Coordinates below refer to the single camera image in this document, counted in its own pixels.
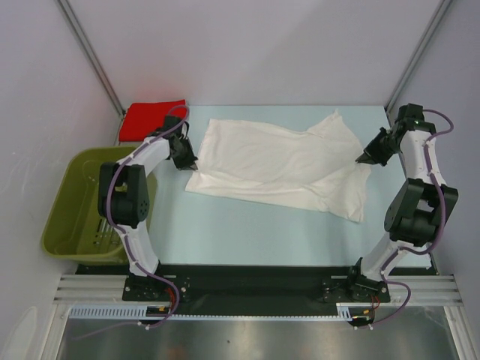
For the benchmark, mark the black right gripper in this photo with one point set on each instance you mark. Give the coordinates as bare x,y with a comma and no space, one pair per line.
372,154

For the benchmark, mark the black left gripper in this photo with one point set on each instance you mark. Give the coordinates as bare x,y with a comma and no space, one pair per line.
189,163

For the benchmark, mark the white t shirt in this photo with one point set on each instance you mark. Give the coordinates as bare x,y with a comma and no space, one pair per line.
314,169

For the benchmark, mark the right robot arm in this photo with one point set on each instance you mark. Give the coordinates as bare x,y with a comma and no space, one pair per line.
415,220

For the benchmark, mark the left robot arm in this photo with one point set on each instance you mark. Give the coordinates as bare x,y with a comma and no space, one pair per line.
123,193

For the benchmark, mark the folded red t shirt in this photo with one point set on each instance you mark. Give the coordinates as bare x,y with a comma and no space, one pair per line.
158,110

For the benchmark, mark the olive green plastic bin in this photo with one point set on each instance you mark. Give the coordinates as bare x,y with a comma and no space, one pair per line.
74,229

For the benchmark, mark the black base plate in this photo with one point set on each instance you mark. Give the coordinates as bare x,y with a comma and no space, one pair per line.
246,290

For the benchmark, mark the aluminium front rail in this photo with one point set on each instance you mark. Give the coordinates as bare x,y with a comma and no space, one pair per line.
430,290

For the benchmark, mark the aluminium frame post right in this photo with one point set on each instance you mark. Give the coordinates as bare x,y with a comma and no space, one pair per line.
420,49

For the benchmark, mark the aluminium frame post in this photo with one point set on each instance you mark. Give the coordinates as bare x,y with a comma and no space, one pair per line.
82,39
420,49

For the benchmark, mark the white slotted cable duct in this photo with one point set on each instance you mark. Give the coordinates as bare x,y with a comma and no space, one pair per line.
108,311

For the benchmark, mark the aluminium frame post left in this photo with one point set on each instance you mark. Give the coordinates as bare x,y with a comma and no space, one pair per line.
82,39

